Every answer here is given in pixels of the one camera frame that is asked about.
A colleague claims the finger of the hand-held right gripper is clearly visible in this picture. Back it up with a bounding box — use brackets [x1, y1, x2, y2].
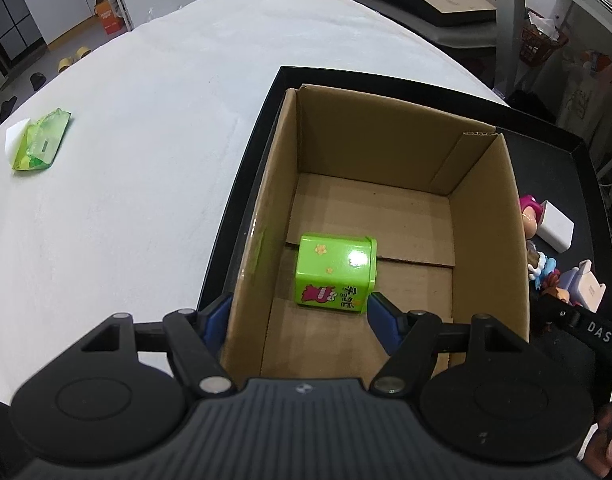
[536, 292, 612, 367]

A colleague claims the green cartoon tin box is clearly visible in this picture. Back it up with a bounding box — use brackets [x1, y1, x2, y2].
[294, 232, 379, 314]

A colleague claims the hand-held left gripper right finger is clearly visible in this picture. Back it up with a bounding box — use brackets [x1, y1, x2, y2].
[367, 291, 530, 397]

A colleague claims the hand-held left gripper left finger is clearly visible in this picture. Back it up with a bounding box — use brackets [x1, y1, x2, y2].
[81, 295, 238, 399]

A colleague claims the brown cardboard box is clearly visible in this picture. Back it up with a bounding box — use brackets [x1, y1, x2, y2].
[219, 83, 531, 379]

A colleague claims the grey metal table leg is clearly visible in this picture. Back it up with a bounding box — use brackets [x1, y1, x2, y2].
[492, 0, 528, 102]

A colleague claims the pink toy figurine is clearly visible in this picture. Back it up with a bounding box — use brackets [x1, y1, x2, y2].
[518, 193, 545, 237]

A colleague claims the black shallow tray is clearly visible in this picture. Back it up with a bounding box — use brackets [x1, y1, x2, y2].
[196, 65, 612, 403]

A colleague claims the yellow and blue toy figurine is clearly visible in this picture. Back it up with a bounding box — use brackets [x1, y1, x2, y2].
[525, 240, 562, 292]

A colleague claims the orange cardboard carton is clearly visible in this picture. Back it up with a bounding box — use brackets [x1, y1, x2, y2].
[94, 0, 123, 36]

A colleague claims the white tote bag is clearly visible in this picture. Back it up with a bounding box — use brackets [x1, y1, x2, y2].
[558, 52, 612, 163]

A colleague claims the green wet wipes packet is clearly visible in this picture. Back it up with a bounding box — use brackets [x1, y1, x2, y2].
[5, 108, 72, 174]

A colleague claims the white plug charger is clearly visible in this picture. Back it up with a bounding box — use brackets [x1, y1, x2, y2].
[535, 199, 575, 254]

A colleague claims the white cabinet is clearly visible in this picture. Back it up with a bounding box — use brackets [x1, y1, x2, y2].
[20, 0, 134, 45]

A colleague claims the red wire basket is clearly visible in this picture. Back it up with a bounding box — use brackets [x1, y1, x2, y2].
[519, 24, 570, 66]

